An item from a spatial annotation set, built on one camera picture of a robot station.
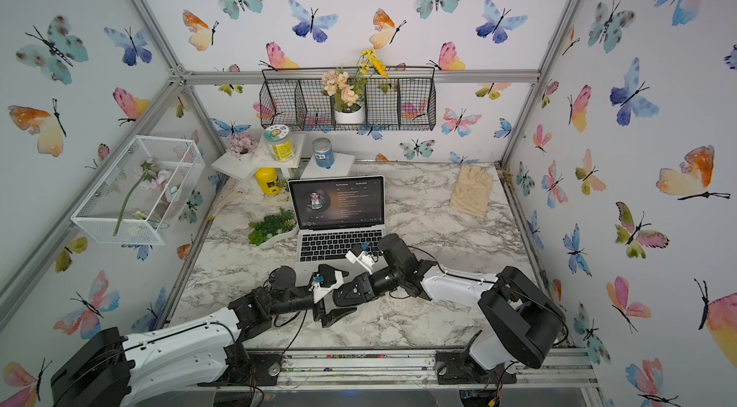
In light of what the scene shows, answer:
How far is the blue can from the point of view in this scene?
0.95 meters

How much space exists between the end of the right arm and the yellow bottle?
48cm

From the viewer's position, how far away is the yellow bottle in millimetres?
1024

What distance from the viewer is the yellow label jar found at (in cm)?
87

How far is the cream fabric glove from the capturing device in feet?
3.56

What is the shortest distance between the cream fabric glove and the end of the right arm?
0.52 metres
